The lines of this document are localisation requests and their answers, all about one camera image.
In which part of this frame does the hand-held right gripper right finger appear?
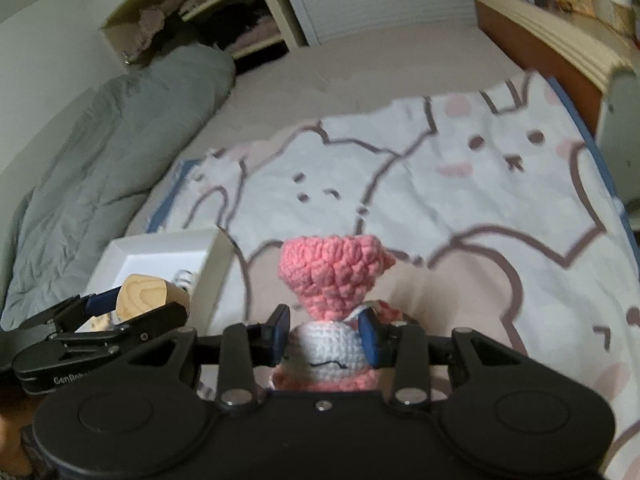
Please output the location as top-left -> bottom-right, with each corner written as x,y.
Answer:
359,308 -> 532,407

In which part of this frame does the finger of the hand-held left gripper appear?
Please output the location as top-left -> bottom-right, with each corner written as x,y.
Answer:
47,301 -> 190,357
0,286 -> 124,334

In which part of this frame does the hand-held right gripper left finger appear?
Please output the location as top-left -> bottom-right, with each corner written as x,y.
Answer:
125,305 -> 292,407

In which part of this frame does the wooden block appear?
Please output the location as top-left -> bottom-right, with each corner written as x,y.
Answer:
115,273 -> 194,322

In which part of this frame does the white cardboard box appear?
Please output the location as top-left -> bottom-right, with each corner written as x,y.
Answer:
82,227 -> 237,346

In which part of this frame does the pink crochet doll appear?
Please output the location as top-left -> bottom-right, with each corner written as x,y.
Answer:
272,234 -> 426,394

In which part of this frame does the grey-green duvet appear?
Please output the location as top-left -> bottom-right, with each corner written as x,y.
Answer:
0,42 -> 237,319

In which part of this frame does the cat printed blanket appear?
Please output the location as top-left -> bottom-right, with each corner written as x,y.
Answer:
125,67 -> 640,480

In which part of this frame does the beige bed sheet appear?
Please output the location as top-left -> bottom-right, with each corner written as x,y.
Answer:
125,15 -> 532,241

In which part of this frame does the pink crumpled clothes pile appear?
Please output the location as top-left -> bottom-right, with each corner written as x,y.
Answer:
122,5 -> 174,61

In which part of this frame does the pink folded cloth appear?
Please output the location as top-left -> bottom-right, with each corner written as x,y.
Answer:
227,20 -> 281,54

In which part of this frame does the dark clothes pile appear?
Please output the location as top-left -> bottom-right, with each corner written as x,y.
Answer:
220,0 -> 273,31

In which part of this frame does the cream open shelf unit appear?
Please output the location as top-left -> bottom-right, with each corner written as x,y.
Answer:
100,0 -> 309,69

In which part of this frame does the grey storage box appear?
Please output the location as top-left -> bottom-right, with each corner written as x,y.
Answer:
595,67 -> 640,202

